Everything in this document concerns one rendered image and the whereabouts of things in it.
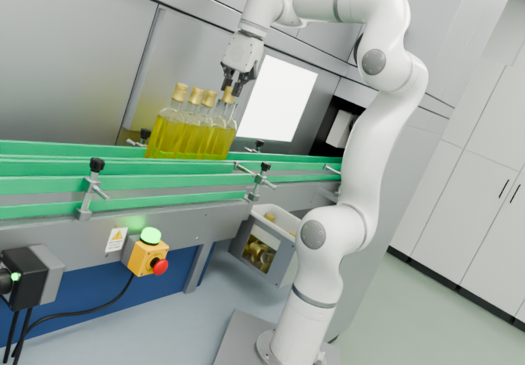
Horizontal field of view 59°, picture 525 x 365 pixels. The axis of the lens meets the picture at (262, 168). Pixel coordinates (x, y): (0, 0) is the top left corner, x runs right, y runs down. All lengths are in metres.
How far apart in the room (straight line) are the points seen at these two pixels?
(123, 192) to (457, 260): 4.17
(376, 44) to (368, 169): 0.27
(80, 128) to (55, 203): 0.36
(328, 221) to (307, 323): 0.28
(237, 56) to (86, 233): 0.63
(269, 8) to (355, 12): 0.28
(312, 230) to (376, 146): 0.23
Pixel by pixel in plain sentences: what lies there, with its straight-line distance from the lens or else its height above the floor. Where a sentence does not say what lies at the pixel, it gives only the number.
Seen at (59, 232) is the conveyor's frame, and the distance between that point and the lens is 0.99.
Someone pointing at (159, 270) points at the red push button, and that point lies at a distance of 1.09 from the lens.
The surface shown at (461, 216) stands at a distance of 4.86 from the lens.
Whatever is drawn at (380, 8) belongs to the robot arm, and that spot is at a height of 1.66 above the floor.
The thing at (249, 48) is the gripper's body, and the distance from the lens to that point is 1.31.
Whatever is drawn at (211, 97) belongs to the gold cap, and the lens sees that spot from 1.31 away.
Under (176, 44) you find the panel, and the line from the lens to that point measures 1.35.
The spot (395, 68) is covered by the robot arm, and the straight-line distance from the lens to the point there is 0.99.
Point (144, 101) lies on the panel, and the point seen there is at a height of 1.24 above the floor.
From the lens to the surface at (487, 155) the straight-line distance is 4.81.
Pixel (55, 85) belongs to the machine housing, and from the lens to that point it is 1.21.
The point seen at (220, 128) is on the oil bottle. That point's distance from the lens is 1.36.
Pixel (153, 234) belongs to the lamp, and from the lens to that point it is 1.09.
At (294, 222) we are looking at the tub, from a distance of 1.58.
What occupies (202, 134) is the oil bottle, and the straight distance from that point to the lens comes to 1.32.
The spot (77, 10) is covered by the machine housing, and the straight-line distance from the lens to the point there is 1.19.
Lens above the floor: 1.49
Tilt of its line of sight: 14 degrees down
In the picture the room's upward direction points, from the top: 21 degrees clockwise
